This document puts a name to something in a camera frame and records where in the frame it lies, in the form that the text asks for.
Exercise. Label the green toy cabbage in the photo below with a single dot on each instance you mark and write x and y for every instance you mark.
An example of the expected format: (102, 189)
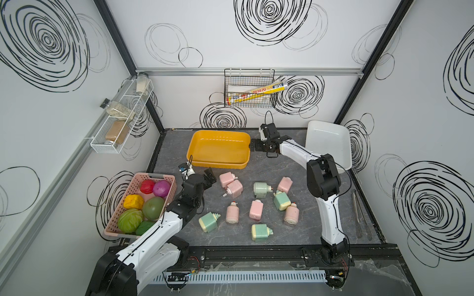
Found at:
(130, 220)

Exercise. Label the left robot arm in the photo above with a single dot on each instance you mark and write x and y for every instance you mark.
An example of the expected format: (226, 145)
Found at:
(128, 271)

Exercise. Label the yellow toy pepper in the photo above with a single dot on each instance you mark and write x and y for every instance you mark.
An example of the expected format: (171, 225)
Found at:
(133, 201)

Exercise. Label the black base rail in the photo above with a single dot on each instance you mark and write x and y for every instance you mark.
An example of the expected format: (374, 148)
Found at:
(309, 255)

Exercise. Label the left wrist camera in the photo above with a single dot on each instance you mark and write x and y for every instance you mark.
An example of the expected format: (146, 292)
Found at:
(186, 170)

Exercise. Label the clear bottle on shelf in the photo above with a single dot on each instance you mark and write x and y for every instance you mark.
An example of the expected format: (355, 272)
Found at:
(117, 110)

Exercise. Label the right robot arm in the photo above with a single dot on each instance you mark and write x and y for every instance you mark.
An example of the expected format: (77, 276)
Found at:
(323, 182)

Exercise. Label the glass jar on shelf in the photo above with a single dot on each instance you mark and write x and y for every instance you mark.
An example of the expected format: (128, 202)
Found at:
(142, 82)

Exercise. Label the pink sharpener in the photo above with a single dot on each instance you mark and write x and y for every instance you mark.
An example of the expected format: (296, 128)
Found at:
(292, 214)
(256, 210)
(227, 178)
(234, 189)
(285, 185)
(232, 214)

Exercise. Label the yellow plastic tray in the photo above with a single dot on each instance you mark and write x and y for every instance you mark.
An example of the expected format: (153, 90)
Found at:
(219, 149)

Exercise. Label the white wire wall shelf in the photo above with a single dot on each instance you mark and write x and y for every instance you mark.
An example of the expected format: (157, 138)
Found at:
(127, 96)

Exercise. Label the green sharpener round centre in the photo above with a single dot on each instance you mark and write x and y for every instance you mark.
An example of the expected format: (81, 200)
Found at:
(261, 190)

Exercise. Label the pink plastic basket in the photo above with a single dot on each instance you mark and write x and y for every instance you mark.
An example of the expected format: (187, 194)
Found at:
(133, 187)

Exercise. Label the green sharpener centre right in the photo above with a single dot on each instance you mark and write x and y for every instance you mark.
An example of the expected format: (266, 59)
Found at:
(281, 200)

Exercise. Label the red toy fruit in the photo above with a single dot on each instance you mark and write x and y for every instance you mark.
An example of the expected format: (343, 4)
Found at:
(147, 186)

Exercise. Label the green sharpener bottom left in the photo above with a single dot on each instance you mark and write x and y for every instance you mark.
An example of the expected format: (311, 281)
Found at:
(208, 222)

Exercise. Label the green sharpener bottom centre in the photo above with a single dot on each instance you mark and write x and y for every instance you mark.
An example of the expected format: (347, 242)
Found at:
(260, 232)

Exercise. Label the yellow toothpaste box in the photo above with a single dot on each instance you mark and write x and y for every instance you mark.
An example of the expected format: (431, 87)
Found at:
(257, 92)

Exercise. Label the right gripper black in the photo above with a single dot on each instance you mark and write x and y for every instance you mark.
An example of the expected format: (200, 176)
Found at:
(257, 142)

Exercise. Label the white slotted cable duct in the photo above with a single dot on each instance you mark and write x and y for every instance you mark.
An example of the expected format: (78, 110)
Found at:
(244, 277)

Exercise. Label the black wire wall basket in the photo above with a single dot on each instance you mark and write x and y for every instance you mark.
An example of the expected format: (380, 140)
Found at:
(239, 84)

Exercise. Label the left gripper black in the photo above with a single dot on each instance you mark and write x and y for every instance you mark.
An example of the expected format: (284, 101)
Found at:
(209, 175)

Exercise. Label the metal tongs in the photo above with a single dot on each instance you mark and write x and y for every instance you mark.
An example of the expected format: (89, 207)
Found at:
(361, 224)

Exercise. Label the white plastic tray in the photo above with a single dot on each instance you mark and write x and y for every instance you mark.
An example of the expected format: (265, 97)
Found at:
(329, 138)

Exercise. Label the purple toy fruit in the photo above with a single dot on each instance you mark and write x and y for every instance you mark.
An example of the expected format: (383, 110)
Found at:
(161, 188)

